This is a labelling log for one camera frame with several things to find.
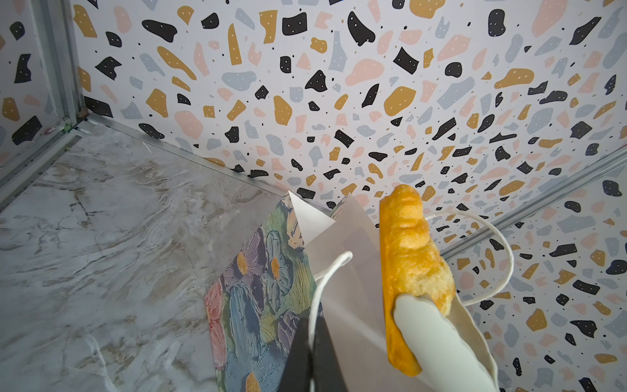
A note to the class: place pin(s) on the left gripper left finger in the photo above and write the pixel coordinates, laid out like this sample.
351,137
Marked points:
297,374

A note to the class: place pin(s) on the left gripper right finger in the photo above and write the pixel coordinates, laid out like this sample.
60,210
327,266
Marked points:
327,375

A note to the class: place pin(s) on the floral paper bag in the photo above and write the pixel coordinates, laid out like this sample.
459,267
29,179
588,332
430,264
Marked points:
303,263

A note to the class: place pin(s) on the white metal tongs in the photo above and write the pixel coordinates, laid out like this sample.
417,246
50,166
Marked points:
446,360

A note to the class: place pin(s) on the rectangular pastry bread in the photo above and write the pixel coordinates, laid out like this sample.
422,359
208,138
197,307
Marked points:
410,264

